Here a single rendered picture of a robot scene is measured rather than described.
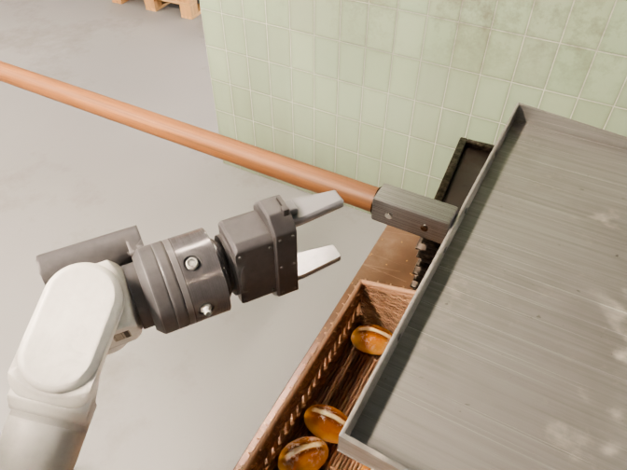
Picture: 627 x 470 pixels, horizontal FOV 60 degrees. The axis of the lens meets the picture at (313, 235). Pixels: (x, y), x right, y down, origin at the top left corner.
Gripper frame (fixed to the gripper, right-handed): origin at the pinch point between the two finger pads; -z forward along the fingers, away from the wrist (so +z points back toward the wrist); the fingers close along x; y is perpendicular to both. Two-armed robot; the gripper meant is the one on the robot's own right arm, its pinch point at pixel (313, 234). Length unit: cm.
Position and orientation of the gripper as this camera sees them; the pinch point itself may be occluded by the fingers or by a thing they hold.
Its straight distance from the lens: 57.9
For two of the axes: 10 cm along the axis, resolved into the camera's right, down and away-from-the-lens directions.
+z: -9.0, 3.1, -3.1
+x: 0.0, 7.1, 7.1
